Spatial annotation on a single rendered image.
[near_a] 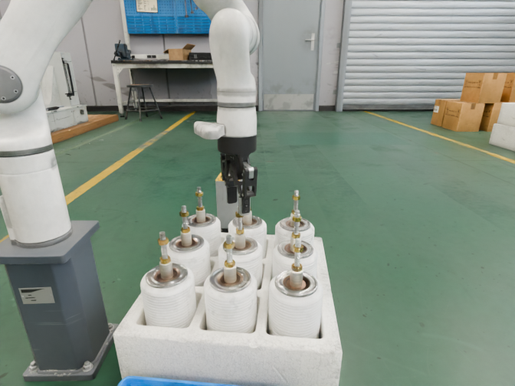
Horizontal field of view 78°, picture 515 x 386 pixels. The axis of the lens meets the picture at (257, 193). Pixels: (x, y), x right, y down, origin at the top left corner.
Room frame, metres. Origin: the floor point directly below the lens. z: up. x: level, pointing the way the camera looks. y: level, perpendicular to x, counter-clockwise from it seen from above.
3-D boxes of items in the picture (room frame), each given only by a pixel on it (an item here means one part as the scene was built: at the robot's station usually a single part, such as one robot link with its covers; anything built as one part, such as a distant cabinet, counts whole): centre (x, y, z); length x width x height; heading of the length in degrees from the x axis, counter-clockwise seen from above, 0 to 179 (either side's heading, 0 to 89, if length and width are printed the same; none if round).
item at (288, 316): (0.47, -0.07, 0.16); 0.10 x 0.10 x 0.18
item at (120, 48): (4.70, 1.82, 0.87); 0.41 x 0.17 x 0.25; 1
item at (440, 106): (3.95, -2.32, 0.15); 0.30 x 0.24 x 0.30; 90
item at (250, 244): (0.61, 0.04, 0.25); 0.08 x 0.08 x 0.01
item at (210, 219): (0.73, 0.14, 0.25); 0.08 x 0.08 x 0.01
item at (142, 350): (0.60, 0.04, 0.09); 0.39 x 0.39 x 0.18; 84
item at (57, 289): (0.56, 0.42, 0.15); 0.15 x 0.15 x 0.30; 1
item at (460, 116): (3.63, -2.28, 0.15); 0.30 x 0.24 x 0.30; 0
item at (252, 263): (0.61, 0.04, 0.16); 0.10 x 0.10 x 0.18
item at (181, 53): (5.13, 1.14, 0.87); 0.40 x 0.30 x 0.23; 77
